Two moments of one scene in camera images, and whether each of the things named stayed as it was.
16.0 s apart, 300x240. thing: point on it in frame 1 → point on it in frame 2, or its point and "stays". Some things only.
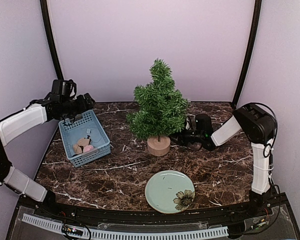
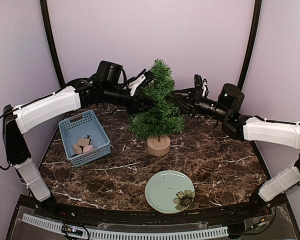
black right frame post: (248, 53) stays
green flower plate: (169, 192) stays
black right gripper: (181, 138) → (191, 102)
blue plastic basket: (84, 138) stays
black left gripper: (83, 107) → (135, 106)
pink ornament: (87, 148) stays
